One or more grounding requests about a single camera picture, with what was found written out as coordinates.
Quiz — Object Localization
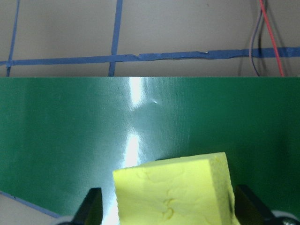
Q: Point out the yellow foam block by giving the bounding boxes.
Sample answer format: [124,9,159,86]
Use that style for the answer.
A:
[112,151,241,225]

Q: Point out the grey wire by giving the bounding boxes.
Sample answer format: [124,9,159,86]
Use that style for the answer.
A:
[249,0,265,77]

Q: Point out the red wire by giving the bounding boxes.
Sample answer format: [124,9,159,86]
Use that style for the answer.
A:
[259,0,285,77]

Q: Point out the green conveyor belt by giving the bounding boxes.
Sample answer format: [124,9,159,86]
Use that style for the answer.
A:
[0,76,300,218]

